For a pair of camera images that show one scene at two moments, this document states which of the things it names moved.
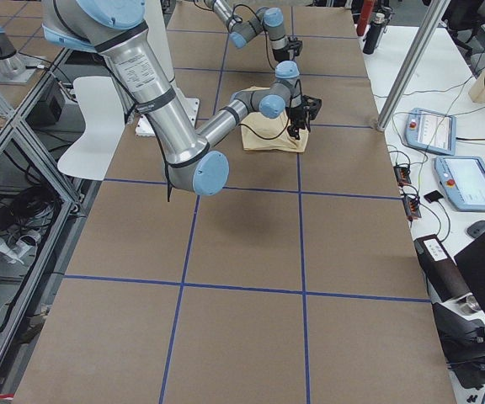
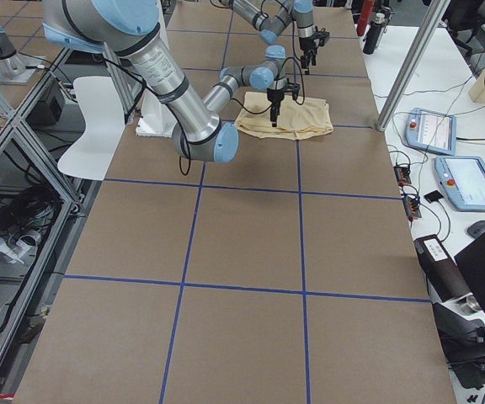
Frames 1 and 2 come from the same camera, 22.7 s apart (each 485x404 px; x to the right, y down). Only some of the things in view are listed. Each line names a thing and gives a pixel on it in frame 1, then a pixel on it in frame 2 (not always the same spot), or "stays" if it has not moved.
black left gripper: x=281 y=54 to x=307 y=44
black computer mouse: x=477 y=228 stays
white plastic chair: x=91 y=157 stays
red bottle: x=365 y=18 stays
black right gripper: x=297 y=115 to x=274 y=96
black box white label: x=443 y=278 stays
